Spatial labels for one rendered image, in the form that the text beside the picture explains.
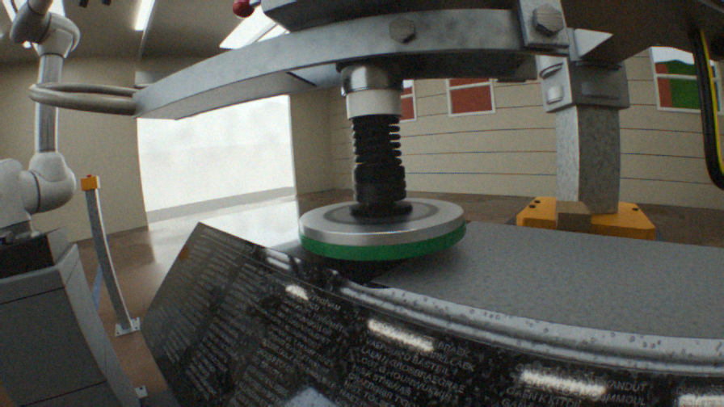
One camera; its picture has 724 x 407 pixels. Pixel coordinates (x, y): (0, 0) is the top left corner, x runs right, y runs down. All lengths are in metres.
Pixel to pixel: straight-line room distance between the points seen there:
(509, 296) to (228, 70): 0.42
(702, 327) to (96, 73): 7.66
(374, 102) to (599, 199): 0.91
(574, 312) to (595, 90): 0.85
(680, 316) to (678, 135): 6.73
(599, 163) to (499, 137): 5.61
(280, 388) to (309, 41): 0.40
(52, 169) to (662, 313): 1.43
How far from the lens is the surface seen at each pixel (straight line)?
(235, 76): 0.40
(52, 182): 1.23
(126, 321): 2.29
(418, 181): 7.44
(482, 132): 6.71
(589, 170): 1.06
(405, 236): 0.26
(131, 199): 6.98
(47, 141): 1.27
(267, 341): 0.37
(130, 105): 0.60
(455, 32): 0.32
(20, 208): 1.16
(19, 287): 1.04
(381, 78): 0.33
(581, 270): 0.35
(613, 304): 0.29
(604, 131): 1.10
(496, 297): 0.27
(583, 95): 1.03
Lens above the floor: 0.99
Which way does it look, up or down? 10 degrees down
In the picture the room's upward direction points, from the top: 4 degrees counter-clockwise
